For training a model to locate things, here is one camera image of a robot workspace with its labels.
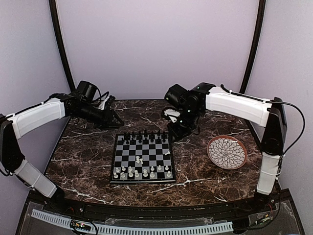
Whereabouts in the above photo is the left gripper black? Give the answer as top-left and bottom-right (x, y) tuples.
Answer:
(73, 102), (124, 130)

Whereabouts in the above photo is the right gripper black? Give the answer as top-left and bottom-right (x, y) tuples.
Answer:
(166, 107), (201, 143)

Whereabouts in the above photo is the black grey chessboard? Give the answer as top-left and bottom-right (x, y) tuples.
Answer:
(110, 131), (176, 184)

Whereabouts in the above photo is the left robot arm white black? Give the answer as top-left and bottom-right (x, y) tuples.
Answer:
(0, 81), (124, 213)

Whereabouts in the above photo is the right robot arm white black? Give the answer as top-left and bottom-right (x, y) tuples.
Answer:
(163, 82), (306, 212)

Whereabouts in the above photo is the white lying knight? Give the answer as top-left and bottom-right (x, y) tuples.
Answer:
(136, 156), (143, 165)

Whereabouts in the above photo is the patterned ceramic plate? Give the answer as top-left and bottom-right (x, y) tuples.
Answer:
(207, 135), (247, 170)

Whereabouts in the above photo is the black front table rail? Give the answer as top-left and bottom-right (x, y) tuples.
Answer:
(44, 198), (276, 221)

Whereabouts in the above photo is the white slotted cable duct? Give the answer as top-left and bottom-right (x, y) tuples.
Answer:
(31, 209), (233, 235)

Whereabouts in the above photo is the left black frame post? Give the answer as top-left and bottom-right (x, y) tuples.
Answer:
(48, 0), (75, 92)

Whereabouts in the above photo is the black frame post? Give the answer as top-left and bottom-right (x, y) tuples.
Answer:
(240, 0), (267, 94)
(48, 0), (75, 92)

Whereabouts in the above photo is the right black frame post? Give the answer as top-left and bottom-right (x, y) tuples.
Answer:
(240, 0), (267, 94)

